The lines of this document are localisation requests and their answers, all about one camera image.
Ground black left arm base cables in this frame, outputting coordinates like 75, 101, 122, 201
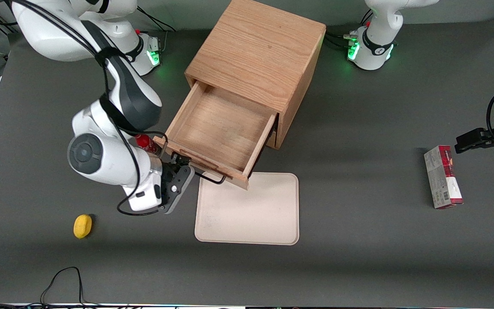
324, 9, 374, 48

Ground wooden drawer cabinet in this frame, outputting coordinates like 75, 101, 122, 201
184, 0, 327, 150

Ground beige rectangular tray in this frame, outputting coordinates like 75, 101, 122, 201
194, 172, 300, 246

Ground black right arm base cables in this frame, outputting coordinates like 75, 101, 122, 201
136, 6, 177, 34

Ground black looped floor cable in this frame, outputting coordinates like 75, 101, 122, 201
40, 267, 85, 306

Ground yellow lemon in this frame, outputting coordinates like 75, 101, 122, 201
73, 214, 93, 239

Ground red and grey carton box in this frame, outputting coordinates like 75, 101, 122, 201
424, 145, 464, 209

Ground red soda bottle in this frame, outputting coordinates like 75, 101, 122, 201
134, 134, 162, 156

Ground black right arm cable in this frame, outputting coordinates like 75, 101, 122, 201
0, 0, 169, 216

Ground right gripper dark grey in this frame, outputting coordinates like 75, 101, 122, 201
159, 153, 196, 215

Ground black arm base cables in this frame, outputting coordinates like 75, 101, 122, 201
136, 6, 177, 34
324, 9, 374, 48

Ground wooden drawer with black handle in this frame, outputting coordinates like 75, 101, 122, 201
153, 82, 278, 191

